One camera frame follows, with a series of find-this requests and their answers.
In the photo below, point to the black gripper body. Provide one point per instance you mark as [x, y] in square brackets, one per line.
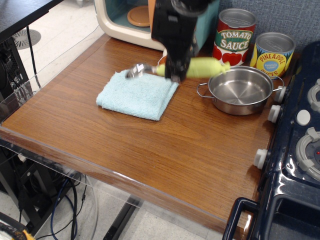
[173, 26]

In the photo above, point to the brown plush mushroom toy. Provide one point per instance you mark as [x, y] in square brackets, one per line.
[162, 60]

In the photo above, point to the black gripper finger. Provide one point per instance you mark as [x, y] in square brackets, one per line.
[180, 69]
[171, 70]

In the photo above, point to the tomato sauce can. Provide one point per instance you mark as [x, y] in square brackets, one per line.
[234, 33]

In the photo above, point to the pineapple slices can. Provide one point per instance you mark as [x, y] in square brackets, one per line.
[272, 53]

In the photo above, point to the black desk on left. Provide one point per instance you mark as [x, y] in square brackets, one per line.
[15, 15]

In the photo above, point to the spoon with yellow-green handle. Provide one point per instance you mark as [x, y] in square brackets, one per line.
[199, 67]

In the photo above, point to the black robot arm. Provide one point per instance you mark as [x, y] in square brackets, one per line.
[174, 25]

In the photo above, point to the light blue folded towel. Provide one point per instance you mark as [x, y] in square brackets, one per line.
[144, 97]

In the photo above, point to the toy microwave teal and cream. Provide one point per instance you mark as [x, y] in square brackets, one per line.
[112, 17]

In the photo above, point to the small stainless steel pot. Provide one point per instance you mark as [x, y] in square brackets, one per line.
[240, 91]

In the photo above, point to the orange toy plate in microwave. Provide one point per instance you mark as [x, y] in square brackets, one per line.
[139, 16]

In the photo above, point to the dark blue toy stove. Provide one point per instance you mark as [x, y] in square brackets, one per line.
[288, 205]

